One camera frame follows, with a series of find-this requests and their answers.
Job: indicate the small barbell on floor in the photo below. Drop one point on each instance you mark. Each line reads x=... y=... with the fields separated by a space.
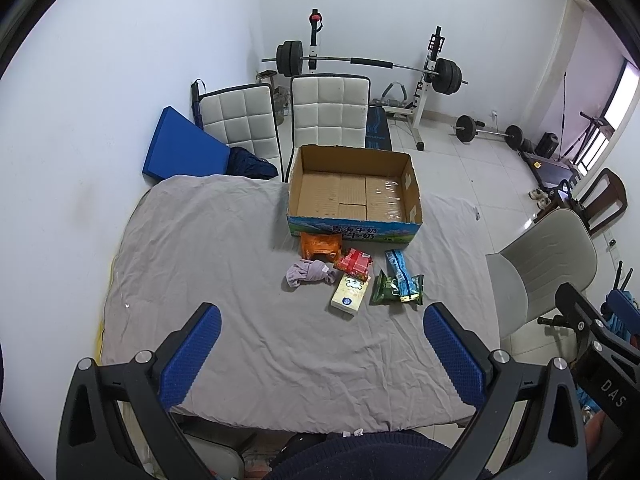
x=466 y=129

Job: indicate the white bench press rack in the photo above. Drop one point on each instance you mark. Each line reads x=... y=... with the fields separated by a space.
x=412 y=112

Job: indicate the left white padded chair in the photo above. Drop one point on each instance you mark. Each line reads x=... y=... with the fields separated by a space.
x=240 y=117

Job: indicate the dark blue garment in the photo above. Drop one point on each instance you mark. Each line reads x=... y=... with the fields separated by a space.
x=243 y=163

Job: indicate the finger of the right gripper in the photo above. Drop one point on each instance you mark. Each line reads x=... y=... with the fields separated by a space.
x=623 y=307

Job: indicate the green snack bag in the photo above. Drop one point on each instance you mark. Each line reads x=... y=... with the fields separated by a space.
x=386 y=290

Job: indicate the open cardboard box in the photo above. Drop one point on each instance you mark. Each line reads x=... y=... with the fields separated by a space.
x=359 y=193

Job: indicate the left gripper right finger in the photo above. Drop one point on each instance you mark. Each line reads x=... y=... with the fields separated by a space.
x=550 y=442

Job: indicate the right white padded chair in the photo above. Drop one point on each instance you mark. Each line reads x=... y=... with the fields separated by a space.
x=329 y=110

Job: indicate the operator dark blue clothing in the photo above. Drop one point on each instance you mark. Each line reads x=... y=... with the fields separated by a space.
x=388 y=455

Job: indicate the black speaker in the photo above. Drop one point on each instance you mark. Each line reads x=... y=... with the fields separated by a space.
x=547 y=145

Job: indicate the brown wooden chair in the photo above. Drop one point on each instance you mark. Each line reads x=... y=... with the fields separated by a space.
x=603 y=203

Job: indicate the large barbell on rack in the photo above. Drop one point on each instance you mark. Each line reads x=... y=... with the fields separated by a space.
x=445 y=78

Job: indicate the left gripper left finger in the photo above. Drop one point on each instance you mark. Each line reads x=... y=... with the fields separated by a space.
x=94 y=442

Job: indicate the grey table cloth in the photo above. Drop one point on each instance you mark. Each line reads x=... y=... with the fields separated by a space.
x=285 y=359

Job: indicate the red snack packet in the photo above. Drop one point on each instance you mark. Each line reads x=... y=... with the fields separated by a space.
x=355 y=264

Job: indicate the blue snack packet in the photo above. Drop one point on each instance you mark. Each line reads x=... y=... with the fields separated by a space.
x=408 y=291

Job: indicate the blue foam mat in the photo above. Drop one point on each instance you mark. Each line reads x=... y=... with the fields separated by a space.
x=180 y=148

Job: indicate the white padded chair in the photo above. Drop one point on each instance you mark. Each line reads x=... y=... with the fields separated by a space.
x=240 y=117
x=329 y=110

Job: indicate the beige plastic chair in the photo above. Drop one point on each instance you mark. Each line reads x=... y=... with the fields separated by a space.
x=525 y=274

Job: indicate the lilac fleece cloth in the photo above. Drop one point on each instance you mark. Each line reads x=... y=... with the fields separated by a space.
x=310 y=271

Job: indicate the cream tissue pack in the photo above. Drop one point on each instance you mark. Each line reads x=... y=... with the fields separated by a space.
x=349 y=294

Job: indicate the orange snack bag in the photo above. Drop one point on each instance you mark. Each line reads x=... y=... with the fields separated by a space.
x=328 y=246

